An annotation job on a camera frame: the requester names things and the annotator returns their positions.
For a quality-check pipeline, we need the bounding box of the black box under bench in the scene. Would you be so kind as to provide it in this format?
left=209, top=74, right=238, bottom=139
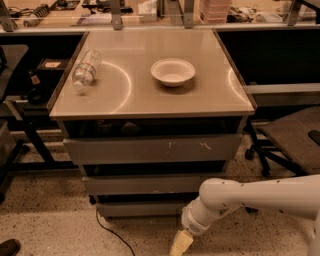
left=27, top=58, right=69, bottom=104

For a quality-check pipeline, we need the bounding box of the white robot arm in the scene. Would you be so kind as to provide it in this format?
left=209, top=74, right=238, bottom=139
left=169, top=175, right=320, bottom=256

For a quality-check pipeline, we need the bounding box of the black office chair right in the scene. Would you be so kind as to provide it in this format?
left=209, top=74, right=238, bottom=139
left=245, top=105, right=320, bottom=177

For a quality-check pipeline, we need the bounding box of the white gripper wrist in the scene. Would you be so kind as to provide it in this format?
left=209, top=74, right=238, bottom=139
left=169, top=206, right=213, bottom=256

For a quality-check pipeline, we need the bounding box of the grey three-drawer cabinet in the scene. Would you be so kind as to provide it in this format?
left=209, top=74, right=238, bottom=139
left=49, top=29, right=255, bottom=206

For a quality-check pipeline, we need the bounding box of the stack of pink trays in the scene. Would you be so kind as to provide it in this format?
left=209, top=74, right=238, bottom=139
left=199, top=0, right=231, bottom=24

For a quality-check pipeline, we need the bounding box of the grey drawer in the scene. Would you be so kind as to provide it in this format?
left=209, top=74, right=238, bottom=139
left=96, top=201, right=186, bottom=217
left=82, top=173, right=223, bottom=195
left=63, top=134, right=242, bottom=165

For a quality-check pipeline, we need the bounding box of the white ceramic bowl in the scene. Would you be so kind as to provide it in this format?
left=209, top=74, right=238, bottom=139
left=151, top=58, right=195, bottom=87

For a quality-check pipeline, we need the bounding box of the long background workbench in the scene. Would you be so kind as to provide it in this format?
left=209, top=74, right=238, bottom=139
left=0, top=0, right=320, bottom=36

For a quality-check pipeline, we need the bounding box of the dark shoe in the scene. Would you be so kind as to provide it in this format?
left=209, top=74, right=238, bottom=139
left=0, top=239, right=20, bottom=256

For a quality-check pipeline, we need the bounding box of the black floor cable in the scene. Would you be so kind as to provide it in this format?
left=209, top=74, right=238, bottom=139
left=95, top=209, right=137, bottom=256

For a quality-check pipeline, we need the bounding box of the clear plastic water bottle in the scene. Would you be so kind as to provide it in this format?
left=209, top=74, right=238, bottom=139
left=72, top=49, right=102, bottom=94

